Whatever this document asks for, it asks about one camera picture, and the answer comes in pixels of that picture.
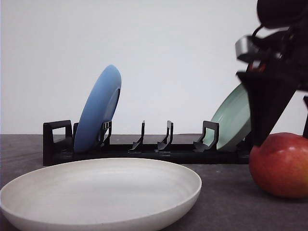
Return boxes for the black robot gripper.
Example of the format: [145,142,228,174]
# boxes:
[235,0,308,147]

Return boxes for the red pomegranate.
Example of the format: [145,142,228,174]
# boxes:
[249,132,308,199]

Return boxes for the white plate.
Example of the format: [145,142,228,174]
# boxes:
[0,158,202,231]

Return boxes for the green plate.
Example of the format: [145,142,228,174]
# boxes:
[204,84,251,149]

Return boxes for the blue plate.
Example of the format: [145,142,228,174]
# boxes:
[74,64,122,153]

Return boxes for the black plastic dish rack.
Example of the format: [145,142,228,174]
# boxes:
[43,120,251,166]

